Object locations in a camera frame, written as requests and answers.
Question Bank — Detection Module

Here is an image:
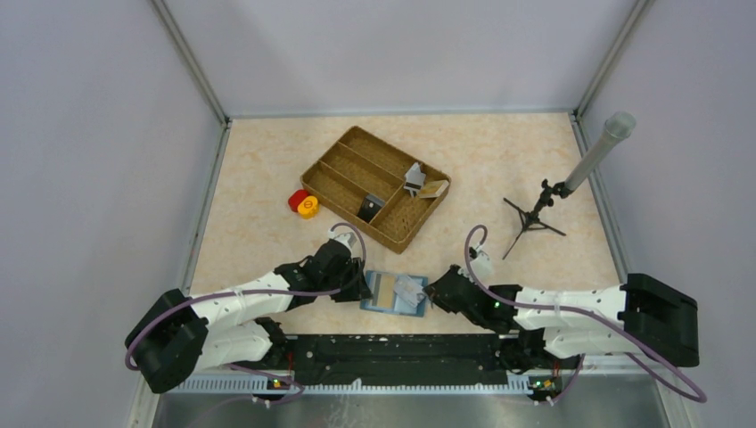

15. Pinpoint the gold credit card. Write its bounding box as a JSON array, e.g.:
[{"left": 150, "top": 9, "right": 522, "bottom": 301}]
[{"left": 374, "top": 274, "right": 396, "bottom": 309}]

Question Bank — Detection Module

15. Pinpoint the silver patterned card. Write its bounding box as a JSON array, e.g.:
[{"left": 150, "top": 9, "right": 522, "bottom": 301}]
[{"left": 393, "top": 276, "right": 426, "bottom": 308}]

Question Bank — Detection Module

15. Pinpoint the blue card holder wallet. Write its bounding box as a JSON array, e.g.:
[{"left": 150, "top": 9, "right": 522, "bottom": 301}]
[{"left": 359, "top": 270, "right": 429, "bottom": 317}]

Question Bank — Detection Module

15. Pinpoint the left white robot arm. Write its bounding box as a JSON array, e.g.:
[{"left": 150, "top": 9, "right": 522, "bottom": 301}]
[{"left": 125, "top": 235, "right": 369, "bottom": 393}]

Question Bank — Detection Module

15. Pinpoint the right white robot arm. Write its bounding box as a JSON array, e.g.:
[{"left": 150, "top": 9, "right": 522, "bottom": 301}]
[{"left": 423, "top": 265, "right": 700, "bottom": 367}]

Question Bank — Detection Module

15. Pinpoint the black card in tray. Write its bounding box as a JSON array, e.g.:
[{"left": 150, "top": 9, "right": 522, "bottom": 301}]
[{"left": 357, "top": 193, "right": 385, "bottom": 223}]

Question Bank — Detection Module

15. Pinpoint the gold card on tray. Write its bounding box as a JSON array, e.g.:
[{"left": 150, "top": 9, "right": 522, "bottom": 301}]
[{"left": 417, "top": 180, "right": 449, "bottom": 199}]

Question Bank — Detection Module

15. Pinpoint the grey white card stand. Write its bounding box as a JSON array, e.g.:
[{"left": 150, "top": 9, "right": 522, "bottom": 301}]
[{"left": 403, "top": 161, "right": 426, "bottom": 197}]

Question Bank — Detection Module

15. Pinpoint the orange cylinder block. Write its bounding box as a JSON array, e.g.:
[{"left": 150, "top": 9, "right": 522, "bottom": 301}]
[{"left": 297, "top": 195, "right": 320, "bottom": 219}]

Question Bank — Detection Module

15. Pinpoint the red cylinder block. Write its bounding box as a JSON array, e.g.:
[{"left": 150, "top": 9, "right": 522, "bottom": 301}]
[{"left": 287, "top": 189, "right": 309, "bottom": 212}]

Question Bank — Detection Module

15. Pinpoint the woven brown divided tray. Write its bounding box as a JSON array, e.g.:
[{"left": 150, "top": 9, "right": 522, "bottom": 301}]
[{"left": 300, "top": 126, "right": 451, "bottom": 254}]

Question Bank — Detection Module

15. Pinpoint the grey microphone on tripod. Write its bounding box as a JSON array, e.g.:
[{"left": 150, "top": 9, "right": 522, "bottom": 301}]
[{"left": 502, "top": 111, "right": 637, "bottom": 259}]

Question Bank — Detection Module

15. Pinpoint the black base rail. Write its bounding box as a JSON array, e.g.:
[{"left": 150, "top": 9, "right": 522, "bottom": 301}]
[{"left": 238, "top": 333, "right": 579, "bottom": 391}]

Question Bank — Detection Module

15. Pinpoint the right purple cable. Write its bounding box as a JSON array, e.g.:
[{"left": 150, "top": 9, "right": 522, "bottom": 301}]
[{"left": 464, "top": 224, "right": 708, "bottom": 405}]

